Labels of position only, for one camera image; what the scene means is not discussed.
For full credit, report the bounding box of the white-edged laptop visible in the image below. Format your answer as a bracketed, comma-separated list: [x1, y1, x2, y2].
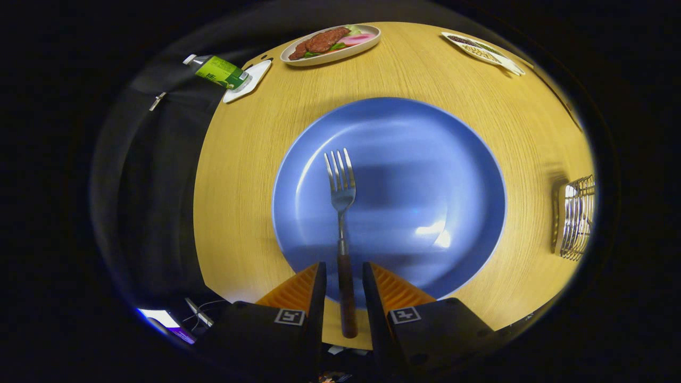
[185, 298, 214, 328]

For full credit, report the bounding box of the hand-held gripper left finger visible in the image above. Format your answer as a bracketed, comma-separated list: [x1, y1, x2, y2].
[200, 261, 327, 381]

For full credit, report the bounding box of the oval plate of meat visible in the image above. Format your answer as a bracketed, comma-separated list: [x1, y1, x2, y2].
[280, 24, 381, 66]

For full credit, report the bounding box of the perforated metal tray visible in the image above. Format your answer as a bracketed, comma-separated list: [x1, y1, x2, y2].
[551, 174, 595, 261]

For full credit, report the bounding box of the white square coaster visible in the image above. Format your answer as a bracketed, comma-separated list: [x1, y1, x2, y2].
[222, 59, 272, 104]

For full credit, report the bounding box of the blue round plate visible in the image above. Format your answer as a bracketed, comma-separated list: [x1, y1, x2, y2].
[272, 97, 507, 309]

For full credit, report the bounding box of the metal fork with wooden handle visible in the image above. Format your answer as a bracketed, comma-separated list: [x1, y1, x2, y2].
[324, 148, 359, 339]

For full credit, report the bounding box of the white divided dish of beans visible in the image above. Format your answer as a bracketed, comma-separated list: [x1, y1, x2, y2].
[441, 32, 526, 77]

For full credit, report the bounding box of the computer monitor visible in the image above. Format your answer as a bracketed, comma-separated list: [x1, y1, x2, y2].
[137, 307, 197, 345]

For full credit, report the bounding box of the green label drink bottle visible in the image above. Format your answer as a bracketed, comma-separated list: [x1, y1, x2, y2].
[183, 54, 252, 91]

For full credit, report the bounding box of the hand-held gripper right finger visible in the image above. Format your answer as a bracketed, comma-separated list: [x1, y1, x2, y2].
[362, 261, 495, 378]

